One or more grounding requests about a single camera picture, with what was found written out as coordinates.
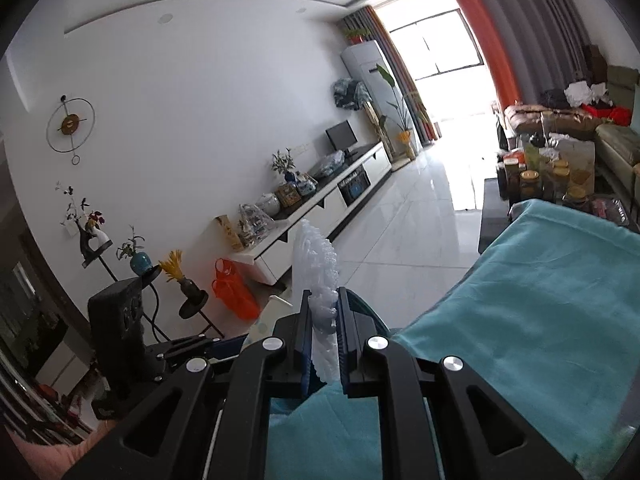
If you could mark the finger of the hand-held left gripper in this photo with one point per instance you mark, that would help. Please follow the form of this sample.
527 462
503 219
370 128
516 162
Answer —
167 366
210 345

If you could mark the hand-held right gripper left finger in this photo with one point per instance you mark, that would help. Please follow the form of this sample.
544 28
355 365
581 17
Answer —
306 375

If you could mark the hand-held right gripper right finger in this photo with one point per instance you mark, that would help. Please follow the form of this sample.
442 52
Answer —
342 340

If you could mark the person's left forearm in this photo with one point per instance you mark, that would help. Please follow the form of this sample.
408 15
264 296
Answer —
40 455

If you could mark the black tiered plant stand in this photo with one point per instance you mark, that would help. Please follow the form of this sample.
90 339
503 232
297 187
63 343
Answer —
195 300

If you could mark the orange plastic bag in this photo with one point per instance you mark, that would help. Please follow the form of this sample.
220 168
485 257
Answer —
235 295

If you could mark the yellow flowers in black vase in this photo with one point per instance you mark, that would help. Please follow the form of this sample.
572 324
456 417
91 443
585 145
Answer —
190 287

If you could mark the teal vase with plant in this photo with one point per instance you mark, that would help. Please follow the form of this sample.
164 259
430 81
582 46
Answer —
140 262

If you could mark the white vase with flowers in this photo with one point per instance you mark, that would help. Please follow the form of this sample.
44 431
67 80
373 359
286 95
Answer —
100 237

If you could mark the dark wooden cabinet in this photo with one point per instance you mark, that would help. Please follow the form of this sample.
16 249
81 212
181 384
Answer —
30 320

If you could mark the white TV cabinet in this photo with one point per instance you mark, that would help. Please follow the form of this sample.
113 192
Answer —
272 255

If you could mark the tall yellow box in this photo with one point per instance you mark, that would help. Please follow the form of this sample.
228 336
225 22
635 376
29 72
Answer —
229 232

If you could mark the ship model in clear case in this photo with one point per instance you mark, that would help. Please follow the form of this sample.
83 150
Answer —
250 225

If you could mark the white ceramic lidded jar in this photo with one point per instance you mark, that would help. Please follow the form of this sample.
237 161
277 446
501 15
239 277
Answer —
270 205

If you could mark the patterned decorative box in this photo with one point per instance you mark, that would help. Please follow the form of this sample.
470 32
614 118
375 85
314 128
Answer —
287 195

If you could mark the blue white porcelain jar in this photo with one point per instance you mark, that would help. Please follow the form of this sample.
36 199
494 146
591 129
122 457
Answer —
305 185

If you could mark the plant in blue white vase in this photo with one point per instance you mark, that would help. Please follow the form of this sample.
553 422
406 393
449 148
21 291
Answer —
289 176

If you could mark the clear bag of items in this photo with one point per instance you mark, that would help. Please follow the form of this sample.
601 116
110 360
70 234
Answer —
330 162

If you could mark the teal tablecloth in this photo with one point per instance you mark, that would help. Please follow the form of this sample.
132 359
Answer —
525 310

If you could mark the dark coffee table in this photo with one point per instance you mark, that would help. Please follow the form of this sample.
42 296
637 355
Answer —
492 210

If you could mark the black monitor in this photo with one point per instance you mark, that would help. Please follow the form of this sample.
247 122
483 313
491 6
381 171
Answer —
341 135

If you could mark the tall leafy potted plant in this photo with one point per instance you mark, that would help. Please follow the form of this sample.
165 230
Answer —
404 140

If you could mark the striped curtain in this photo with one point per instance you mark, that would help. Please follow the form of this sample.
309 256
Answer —
425 120

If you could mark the cluster of glass jars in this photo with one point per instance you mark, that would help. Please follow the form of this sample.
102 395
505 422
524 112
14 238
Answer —
530 180

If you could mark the white standing air conditioner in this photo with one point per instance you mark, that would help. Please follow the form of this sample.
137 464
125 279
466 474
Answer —
362 60

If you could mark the small green potted plant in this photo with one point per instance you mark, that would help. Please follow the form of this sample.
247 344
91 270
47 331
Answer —
356 35

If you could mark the bright balcony window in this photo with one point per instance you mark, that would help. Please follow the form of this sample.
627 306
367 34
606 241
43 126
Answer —
435 45

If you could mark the brown sofa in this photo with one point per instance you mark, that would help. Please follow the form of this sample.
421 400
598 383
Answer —
565 120

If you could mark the green sofa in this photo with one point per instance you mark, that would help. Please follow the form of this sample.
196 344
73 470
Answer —
620 145

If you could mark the white cloth pile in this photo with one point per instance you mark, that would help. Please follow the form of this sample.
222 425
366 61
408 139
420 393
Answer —
582 92

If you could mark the orange and grey curtain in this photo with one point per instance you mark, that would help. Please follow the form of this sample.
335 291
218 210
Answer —
525 35

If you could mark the red cloth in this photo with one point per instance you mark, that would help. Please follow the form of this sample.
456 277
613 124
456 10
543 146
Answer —
620 115

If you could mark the round wall clock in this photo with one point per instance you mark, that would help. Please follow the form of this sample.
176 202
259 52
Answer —
69 122

